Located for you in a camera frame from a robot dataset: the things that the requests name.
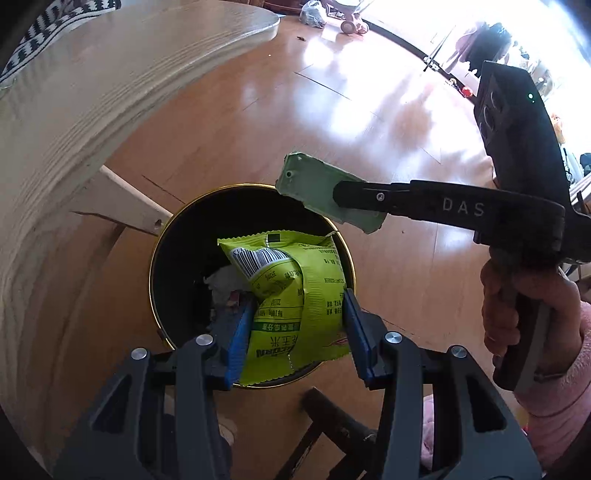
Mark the pink cloth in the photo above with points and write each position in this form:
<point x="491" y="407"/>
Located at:
<point x="428" y="434"/>

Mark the yellow-green snack packet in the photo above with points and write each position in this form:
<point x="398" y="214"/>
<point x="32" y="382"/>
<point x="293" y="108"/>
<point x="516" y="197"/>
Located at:
<point x="295" y="295"/>

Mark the grey plastic bag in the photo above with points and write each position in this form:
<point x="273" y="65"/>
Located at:
<point x="313" y="13"/>

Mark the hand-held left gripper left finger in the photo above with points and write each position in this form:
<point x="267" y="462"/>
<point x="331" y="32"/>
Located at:
<point x="240" y="341"/>

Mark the black white striped blanket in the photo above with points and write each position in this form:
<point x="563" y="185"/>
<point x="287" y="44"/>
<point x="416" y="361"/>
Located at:
<point x="51" y="27"/>

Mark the pink toy tricycle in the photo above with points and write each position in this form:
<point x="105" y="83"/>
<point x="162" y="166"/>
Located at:
<point x="348" y="21"/>

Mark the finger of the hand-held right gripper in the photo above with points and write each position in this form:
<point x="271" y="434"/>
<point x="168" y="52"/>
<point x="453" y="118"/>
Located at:
<point x="415" y="203"/>

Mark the white table leg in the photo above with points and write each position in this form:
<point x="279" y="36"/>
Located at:
<point x="124" y="198"/>

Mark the person's right hand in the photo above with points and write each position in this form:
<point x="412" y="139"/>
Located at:
<point x="567" y="314"/>

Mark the black trash bin gold rim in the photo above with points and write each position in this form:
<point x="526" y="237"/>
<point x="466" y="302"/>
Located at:
<point x="184" y="258"/>

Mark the white crumpled tissue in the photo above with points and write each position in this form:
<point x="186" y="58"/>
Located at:
<point x="226" y="279"/>

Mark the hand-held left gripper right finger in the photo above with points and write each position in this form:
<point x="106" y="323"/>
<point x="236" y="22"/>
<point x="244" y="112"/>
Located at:
<point x="358" y="341"/>

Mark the pale green carton piece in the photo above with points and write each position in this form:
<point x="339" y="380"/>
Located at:
<point x="309" y="184"/>

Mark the person's right forearm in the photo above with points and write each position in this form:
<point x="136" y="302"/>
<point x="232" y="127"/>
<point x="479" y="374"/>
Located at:
<point x="563" y="406"/>

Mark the dark wooden chair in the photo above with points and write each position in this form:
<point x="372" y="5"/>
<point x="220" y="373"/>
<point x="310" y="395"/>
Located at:
<point x="332" y="420"/>

